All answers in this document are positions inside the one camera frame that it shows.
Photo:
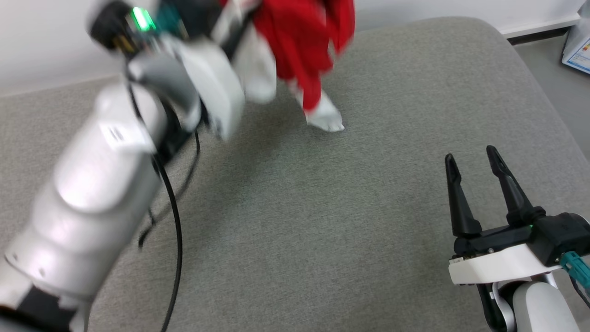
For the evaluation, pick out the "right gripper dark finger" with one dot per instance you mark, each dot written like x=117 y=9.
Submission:
x=461 y=207
x=514 y=198

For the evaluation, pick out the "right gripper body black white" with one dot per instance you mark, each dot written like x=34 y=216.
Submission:
x=498 y=265

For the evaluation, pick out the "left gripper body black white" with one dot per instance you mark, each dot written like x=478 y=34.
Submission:
x=216 y=83

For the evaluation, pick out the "red basketball jersey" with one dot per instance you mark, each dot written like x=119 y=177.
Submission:
x=299 y=41

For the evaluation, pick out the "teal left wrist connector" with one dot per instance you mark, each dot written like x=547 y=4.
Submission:
x=168 y=18

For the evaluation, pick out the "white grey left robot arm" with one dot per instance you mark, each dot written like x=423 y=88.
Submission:
x=101 y=184

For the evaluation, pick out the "white box with blue print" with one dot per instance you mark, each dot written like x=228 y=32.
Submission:
x=580 y=46

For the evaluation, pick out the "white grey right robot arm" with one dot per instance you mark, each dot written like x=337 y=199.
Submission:
x=539 y=309

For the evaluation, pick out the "black baseboard strip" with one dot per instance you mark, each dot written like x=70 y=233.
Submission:
x=539 y=36

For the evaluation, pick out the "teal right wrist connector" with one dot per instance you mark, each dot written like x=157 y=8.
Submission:
x=578 y=269

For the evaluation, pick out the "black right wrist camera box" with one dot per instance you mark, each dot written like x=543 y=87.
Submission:
x=562 y=235

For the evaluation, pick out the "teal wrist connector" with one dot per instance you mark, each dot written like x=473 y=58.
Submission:
x=578 y=269
x=168 y=18

